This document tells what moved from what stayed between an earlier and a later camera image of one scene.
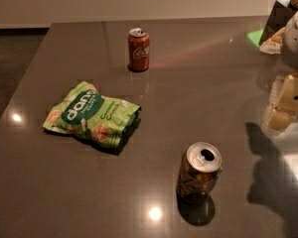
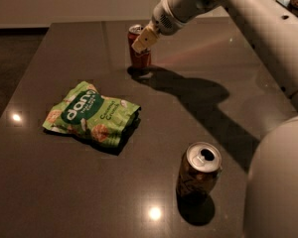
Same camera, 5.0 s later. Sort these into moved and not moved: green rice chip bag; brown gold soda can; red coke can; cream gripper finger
Moved: cream gripper finger
Not moved: brown gold soda can; green rice chip bag; red coke can
